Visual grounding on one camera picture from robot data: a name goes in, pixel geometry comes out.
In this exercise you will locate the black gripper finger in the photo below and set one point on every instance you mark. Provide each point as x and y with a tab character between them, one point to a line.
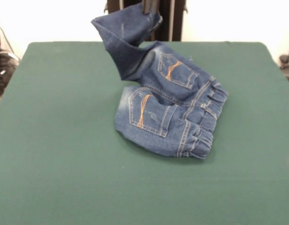
146	5
154	5

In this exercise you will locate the blue denim jeans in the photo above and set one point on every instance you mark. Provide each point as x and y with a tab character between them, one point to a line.
158	112

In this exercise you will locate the black floor device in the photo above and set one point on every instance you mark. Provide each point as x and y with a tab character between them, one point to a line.
285	58

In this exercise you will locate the black equipment pile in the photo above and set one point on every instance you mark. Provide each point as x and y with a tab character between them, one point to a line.
3	70

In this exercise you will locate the dark green table cloth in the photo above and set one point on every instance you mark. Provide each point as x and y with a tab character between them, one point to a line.
64	140

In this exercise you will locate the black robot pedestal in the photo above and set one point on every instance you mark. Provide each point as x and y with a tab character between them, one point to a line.
175	21

